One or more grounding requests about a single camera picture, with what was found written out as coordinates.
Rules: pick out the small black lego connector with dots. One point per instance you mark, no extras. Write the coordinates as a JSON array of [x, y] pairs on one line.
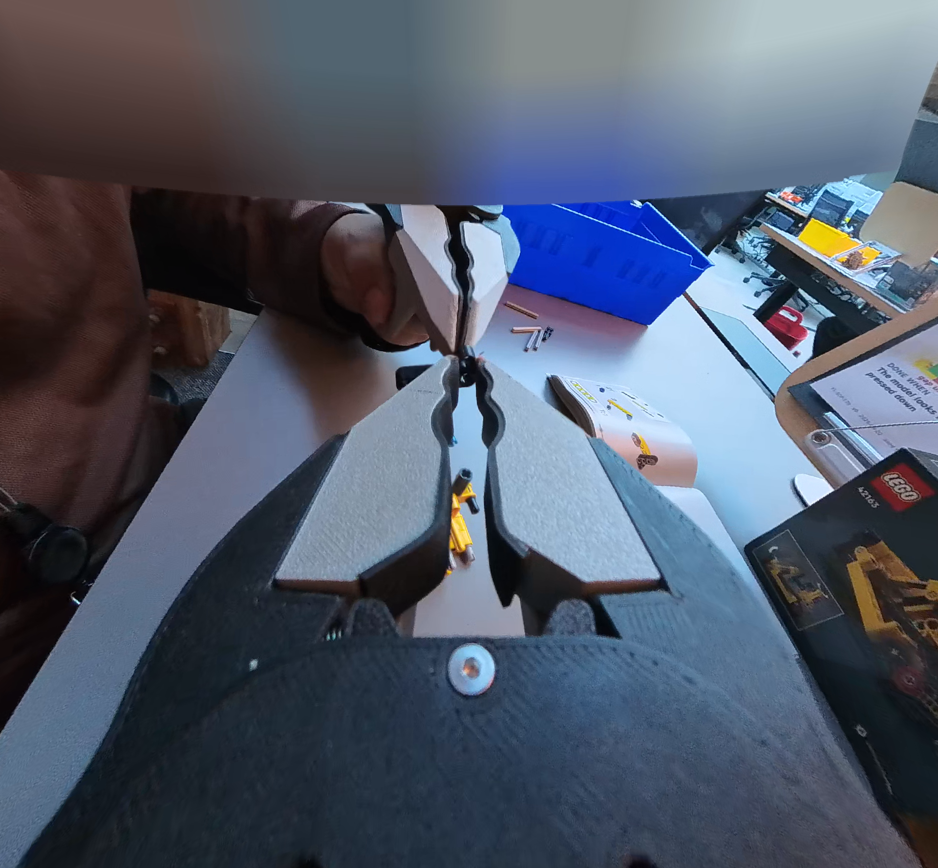
[[467, 368]]

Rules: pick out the yellow plastic bin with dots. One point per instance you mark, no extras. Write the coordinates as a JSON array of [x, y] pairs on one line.
[[828, 236]]

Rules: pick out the clipboard with instruction sheet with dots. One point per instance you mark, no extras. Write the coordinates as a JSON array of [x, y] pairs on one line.
[[879, 392]]

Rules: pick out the black lego set box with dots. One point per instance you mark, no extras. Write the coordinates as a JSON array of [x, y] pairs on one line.
[[828, 575]]

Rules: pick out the yellow lego model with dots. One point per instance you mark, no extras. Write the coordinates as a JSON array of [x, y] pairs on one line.
[[460, 527]]

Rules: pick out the person's left hand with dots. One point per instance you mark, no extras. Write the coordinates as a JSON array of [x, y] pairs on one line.
[[352, 274]]

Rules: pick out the lego instruction booklet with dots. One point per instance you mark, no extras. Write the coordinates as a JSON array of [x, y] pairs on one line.
[[623, 436]]

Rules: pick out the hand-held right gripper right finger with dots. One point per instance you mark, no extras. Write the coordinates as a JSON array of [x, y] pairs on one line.
[[571, 509]]

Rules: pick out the black office chair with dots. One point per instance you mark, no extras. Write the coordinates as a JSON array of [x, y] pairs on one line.
[[766, 267]]

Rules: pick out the background work desk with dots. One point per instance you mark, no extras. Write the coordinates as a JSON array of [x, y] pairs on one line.
[[828, 274]]

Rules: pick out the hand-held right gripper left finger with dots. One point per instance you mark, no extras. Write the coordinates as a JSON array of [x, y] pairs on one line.
[[366, 509]]

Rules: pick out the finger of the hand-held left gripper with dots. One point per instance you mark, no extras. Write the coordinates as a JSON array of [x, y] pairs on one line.
[[487, 274], [429, 260]]

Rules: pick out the blue plastic bin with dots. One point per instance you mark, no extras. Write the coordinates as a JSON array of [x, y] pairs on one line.
[[586, 260]]

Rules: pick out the white stand base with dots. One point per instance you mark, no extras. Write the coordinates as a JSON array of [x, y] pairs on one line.
[[812, 488]]

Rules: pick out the red basket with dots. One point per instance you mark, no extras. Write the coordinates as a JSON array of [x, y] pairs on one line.
[[788, 327]]

